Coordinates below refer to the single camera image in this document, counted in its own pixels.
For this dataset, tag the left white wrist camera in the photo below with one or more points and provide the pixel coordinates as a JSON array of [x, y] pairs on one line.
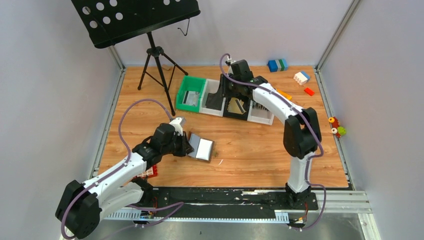
[[178, 124]]

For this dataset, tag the black music stand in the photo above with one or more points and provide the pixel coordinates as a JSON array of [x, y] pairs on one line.
[[110, 22]]

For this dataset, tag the small red toy brick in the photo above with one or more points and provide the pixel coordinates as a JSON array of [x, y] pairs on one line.
[[309, 91]]

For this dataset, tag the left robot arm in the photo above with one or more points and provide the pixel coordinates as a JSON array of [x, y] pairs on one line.
[[83, 205]]

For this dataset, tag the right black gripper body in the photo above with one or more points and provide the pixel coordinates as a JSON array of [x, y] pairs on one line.
[[229, 86]]

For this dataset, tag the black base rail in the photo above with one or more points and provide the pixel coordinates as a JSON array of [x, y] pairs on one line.
[[223, 203]]

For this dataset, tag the black plastic bin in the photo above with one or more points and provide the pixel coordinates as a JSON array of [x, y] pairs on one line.
[[237, 116]]

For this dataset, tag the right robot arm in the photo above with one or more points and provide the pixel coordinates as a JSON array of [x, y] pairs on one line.
[[301, 135]]

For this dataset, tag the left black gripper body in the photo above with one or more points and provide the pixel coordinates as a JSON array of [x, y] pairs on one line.
[[179, 145]]

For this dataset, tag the white bin with holders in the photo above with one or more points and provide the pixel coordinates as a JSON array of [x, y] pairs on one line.
[[264, 117]]

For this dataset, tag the red green toy car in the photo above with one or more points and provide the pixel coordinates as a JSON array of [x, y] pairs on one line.
[[336, 128]]

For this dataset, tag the blue green block stack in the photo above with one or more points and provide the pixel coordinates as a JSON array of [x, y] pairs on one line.
[[278, 65]]

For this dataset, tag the green plastic bin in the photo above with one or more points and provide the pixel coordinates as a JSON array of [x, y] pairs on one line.
[[189, 83]]

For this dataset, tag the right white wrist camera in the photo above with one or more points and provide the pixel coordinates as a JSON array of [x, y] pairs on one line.
[[229, 62]]

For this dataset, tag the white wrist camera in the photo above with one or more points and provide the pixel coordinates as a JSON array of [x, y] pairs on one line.
[[178, 124], [229, 62]]

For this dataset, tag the white plastic bin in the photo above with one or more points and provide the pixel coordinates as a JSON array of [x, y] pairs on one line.
[[211, 86]]

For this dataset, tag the brown leather card holder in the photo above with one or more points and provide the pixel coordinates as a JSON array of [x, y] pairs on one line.
[[203, 148]]

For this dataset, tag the silver cards in green bin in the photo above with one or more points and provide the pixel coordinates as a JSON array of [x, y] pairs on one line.
[[191, 98]]

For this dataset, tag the blue card holder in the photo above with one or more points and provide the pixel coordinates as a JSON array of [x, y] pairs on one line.
[[258, 106]]

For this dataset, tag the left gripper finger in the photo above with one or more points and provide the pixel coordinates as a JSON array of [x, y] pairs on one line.
[[190, 154], [189, 142]]

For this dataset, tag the red white toy brick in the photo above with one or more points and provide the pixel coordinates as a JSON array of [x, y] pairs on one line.
[[150, 173]]

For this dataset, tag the yellow plastic frame block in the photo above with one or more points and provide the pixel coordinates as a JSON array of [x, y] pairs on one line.
[[284, 94]]

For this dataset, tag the white blue toy block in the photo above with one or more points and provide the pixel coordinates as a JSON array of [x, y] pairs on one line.
[[301, 78]]

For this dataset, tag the gold cards in black bin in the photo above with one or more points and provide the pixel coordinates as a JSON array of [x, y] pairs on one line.
[[236, 106]]

